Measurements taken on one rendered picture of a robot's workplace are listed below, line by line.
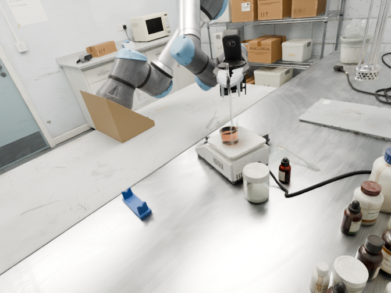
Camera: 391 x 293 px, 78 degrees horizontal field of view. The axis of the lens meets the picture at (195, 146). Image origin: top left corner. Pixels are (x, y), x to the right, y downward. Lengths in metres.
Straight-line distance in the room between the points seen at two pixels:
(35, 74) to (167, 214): 2.93
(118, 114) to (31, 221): 0.43
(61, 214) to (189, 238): 0.37
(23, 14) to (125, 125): 2.56
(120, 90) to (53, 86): 2.46
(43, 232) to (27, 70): 2.75
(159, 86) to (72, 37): 2.48
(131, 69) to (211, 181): 0.57
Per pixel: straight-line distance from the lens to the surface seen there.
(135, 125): 0.98
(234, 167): 0.62
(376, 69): 0.90
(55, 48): 3.43
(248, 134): 0.69
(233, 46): 0.68
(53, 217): 0.77
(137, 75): 1.04
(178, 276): 0.52
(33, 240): 0.74
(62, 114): 3.51
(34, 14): 3.40
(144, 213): 0.62
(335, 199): 0.65
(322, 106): 1.04
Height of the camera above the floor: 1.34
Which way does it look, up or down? 32 degrees down
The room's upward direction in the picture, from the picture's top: 10 degrees counter-clockwise
